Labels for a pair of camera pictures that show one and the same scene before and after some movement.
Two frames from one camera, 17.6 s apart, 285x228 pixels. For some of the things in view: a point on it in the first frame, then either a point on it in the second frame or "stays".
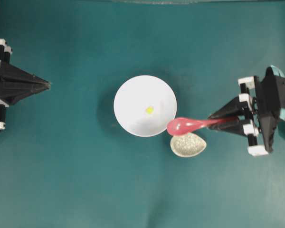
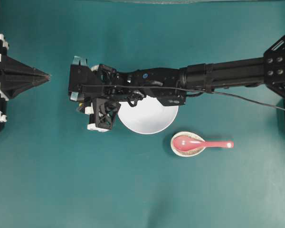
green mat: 62,160 stays
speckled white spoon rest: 187,146 stays
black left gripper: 14,83 → 9,69
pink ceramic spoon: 179,126 → 186,143
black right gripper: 237,108 → 106,104
